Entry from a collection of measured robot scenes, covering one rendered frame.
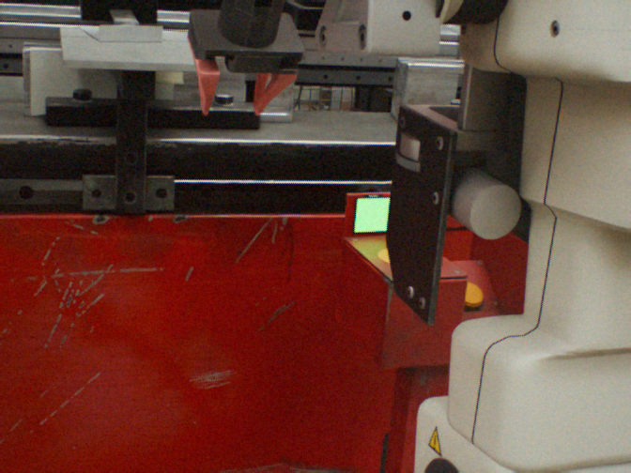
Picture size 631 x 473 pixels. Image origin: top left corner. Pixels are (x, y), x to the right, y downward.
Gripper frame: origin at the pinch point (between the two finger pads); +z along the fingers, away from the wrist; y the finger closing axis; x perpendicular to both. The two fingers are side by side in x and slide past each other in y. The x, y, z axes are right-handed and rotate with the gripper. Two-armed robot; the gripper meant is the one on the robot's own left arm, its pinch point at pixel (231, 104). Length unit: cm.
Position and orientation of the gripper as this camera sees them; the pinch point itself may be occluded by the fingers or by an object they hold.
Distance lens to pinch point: 106.9
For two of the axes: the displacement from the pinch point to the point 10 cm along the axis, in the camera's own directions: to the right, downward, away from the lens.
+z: -2.2, 7.0, 6.8
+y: -9.4, 0.3, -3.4
